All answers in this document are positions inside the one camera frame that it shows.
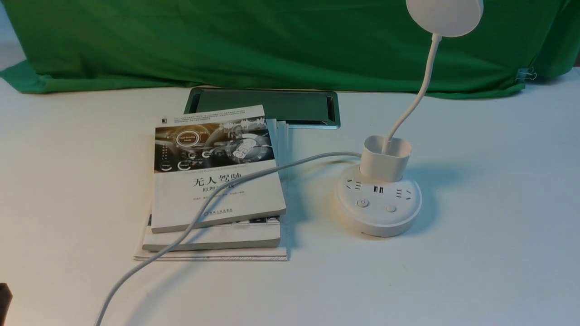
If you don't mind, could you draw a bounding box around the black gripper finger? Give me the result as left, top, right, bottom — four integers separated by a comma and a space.
0, 283, 13, 324

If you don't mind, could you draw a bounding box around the white desk lamp socket base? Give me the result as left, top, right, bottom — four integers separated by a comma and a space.
333, 0, 484, 238

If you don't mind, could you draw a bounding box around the top book with car cover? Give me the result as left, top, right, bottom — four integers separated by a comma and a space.
150, 105, 286, 234

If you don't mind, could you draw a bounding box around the middle white book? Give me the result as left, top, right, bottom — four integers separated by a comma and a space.
142, 119, 282, 252

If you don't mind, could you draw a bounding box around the bottom thin white booklet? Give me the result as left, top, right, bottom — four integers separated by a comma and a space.
134, 120, 290, 262

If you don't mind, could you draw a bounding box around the green backdrop cloth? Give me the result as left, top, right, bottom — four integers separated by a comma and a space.
1, 0, 579, 99

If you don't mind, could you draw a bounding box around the metal binder clip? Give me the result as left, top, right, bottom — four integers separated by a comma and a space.
514, 67, 538, 83

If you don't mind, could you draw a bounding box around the white lamp power cable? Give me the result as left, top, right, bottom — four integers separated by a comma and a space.
94, 152, 363, 326

